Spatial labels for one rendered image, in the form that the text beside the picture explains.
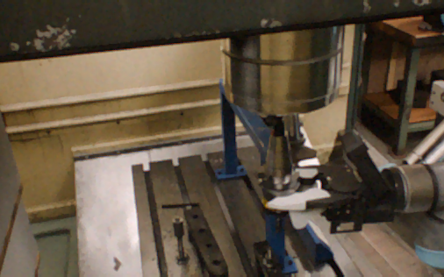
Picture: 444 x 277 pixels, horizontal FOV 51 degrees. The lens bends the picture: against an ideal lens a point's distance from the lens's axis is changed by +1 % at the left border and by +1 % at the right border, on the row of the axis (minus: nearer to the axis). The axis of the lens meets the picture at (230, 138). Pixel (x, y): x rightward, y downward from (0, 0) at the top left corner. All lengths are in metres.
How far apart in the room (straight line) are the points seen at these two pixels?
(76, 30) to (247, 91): 0.23
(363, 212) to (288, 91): 0.27
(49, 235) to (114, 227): 0.35
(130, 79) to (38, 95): 0.31
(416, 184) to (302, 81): 0.29
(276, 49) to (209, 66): 1.16
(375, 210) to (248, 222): 0.58
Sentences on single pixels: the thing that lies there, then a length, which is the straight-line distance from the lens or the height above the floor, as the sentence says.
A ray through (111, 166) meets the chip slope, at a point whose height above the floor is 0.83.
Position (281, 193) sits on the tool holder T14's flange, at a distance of 0.70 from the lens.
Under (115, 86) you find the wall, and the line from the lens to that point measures 1.68.
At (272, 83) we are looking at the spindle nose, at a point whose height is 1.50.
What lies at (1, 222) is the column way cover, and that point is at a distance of 0.81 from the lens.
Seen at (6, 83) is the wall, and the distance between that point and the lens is 1.71.
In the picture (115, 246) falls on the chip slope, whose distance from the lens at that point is 1.60.
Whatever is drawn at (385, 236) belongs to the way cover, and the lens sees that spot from 1.60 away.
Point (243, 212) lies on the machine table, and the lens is 1.34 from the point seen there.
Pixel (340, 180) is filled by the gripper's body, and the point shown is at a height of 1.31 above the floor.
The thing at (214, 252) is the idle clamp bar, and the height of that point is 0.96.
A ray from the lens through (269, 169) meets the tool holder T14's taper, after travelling 0.70.
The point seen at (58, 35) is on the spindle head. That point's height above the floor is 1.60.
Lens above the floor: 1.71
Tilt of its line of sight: 28 degrees down
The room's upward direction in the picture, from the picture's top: 3 degrees counter-clockwise
